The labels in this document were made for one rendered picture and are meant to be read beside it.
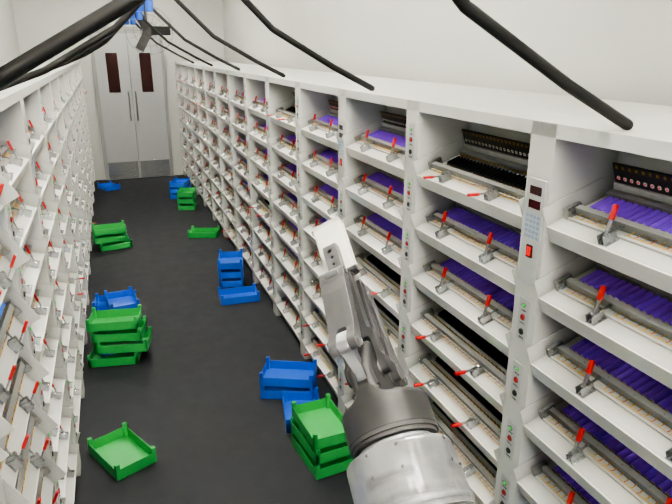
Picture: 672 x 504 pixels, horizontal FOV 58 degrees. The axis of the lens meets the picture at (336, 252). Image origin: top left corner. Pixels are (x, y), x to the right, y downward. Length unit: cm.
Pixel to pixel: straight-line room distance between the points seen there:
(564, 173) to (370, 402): 118
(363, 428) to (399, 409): 3
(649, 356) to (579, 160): 50
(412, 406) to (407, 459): 5
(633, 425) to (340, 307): 112
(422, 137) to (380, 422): 174
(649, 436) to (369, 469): 111
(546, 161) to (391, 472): 121
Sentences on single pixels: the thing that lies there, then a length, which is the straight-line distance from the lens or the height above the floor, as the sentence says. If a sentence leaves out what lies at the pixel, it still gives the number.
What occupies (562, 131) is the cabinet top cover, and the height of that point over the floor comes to 169.
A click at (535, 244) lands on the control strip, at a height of 139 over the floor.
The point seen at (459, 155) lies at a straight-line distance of 223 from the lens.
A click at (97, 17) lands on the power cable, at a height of 191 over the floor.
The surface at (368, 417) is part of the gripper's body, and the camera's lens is 49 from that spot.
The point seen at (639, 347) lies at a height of 126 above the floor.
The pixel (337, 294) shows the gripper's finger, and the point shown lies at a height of 167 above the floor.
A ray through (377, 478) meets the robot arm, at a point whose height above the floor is 157.
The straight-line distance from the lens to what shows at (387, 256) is 248.
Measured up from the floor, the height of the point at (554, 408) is 92.
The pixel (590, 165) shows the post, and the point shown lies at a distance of 165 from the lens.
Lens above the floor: 187
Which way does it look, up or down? 19 degrees down
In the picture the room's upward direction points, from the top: straight up
